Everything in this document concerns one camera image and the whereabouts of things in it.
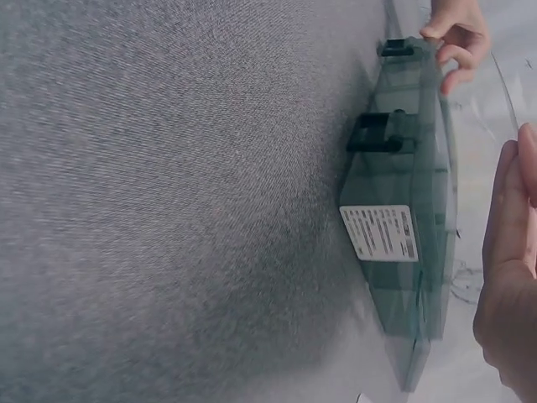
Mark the person's left hand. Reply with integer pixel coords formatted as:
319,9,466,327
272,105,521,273
419,0,492,96

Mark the smoky transparent plastic box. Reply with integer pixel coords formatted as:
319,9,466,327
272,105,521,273
338,35,459,392

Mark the person's right hand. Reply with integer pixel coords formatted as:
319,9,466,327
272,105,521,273
472,123,537,403

